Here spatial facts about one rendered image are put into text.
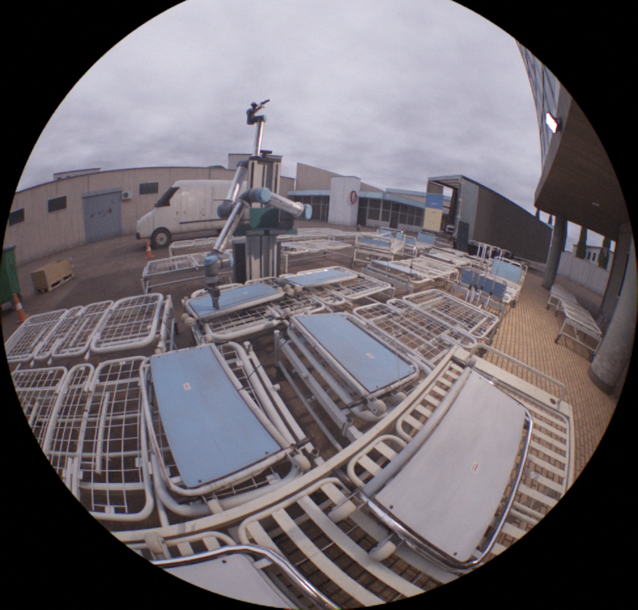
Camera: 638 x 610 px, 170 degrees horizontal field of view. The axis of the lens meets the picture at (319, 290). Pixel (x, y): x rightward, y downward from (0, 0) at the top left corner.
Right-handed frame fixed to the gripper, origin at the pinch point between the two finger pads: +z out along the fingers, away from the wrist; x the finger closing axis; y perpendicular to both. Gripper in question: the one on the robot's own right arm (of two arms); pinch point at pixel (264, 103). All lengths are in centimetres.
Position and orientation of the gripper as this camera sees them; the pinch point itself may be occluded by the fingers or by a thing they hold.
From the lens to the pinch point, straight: 256.7
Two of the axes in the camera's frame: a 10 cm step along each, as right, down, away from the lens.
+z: 7.2, 3.4, -6.0
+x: -4.6, 8.9, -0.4
